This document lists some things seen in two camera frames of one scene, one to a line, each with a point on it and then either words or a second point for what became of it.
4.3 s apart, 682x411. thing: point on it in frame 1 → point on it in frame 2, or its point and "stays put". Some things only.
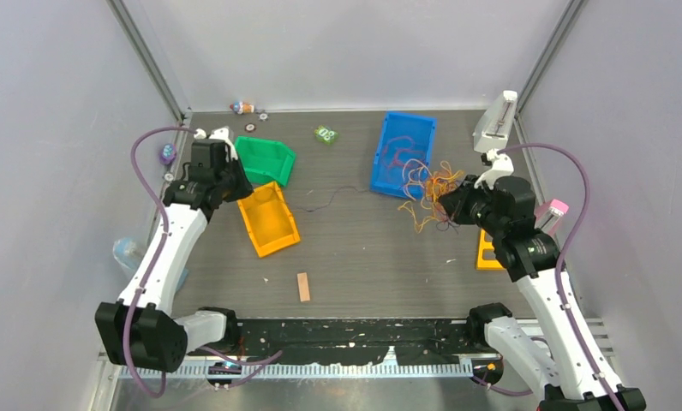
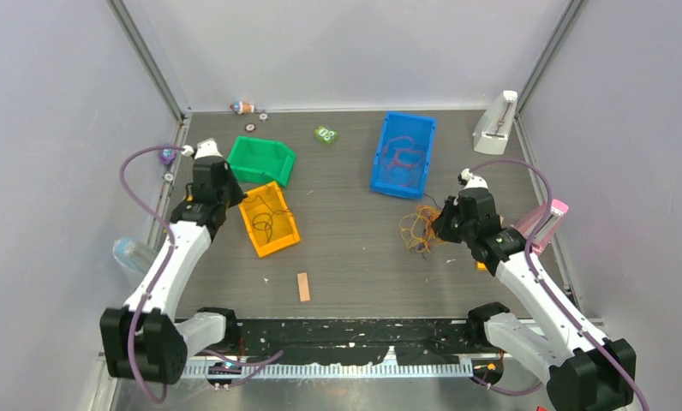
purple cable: x=332 y=198 → x=265 y=213
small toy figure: x=241 y=107 stays put
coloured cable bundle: x=425 y=188 → x=417 y=229
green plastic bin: x=264 y=160 stays put
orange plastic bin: x=268 y=219 stays put
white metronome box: x=494 y=122 stays put
